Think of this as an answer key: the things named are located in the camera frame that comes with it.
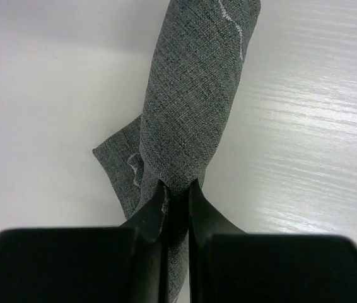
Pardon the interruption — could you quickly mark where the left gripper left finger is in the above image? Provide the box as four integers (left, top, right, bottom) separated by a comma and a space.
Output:
0, 182, 169, 302

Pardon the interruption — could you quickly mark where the grey cloth napkin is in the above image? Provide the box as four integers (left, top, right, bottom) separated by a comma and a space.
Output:
93, 1, 261, 302

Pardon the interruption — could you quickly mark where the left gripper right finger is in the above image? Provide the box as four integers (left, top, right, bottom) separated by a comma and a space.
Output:
189, 182, 357, 302

